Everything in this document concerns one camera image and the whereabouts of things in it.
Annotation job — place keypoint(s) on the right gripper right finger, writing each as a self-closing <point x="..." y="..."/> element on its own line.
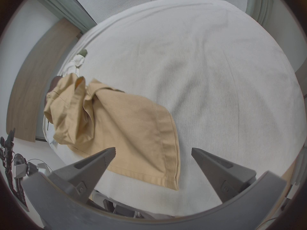
<point x="223" y="176"/>

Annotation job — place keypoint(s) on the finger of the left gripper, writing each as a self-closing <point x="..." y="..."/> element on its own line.
<point x="11" y="136"/>

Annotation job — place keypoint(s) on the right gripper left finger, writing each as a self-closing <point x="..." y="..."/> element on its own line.
<point x="84" y="176"/>

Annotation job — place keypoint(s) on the tan shorts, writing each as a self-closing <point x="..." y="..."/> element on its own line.
<point x="132" y="133"/>

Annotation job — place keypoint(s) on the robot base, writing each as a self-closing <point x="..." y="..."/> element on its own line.
<point x="124" y="209"/>

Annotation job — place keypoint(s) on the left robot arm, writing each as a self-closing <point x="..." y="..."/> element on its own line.
<point x="19" y="169"/>

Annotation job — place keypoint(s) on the bed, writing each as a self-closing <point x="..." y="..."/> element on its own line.
<point x="203" y="80"/>

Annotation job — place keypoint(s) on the pale grey garment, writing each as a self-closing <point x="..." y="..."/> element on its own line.
<point x="49" y="135"/>

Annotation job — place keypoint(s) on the brown garment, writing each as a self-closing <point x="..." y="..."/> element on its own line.
<point x="55" y="83"/>

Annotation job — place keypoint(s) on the green garment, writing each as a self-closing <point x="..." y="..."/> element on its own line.
<point x="84" y="53"/>

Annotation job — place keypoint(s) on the grey-green curtain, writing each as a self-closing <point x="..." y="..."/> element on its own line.
<point x="69" y="11"/>
<point x="261" y="3"/>

